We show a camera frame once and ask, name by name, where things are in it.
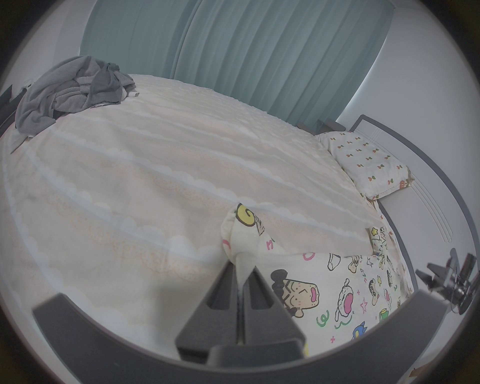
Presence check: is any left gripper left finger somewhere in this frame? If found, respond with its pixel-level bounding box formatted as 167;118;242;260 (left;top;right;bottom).
175;260;239;361

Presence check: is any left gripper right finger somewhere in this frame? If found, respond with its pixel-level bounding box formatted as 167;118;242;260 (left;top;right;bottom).
243;265;307;347

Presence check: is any white printed pyjama top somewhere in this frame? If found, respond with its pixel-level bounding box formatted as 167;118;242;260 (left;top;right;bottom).
220;202;415;357

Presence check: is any white printed pillow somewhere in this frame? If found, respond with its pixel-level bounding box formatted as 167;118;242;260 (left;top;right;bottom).
318;130;415;200

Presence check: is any bed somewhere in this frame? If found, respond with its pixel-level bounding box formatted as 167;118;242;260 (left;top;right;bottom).
0;73;480;338

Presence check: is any grey bedside table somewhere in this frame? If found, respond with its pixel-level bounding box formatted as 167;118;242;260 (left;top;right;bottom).
296;118;347;136

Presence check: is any white garment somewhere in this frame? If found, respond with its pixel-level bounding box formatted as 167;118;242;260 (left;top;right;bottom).
10;131;32;154

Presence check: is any blue-green curtain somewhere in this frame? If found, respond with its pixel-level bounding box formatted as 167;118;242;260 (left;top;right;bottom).
79;0;395;130

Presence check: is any grey garment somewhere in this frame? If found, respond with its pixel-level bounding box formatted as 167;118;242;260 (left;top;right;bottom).
14;55;140;137

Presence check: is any black stand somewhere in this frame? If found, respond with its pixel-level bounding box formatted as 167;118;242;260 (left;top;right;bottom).
0;84;15;130

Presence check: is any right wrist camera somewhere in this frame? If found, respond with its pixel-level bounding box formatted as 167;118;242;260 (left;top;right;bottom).
460;253;478;277

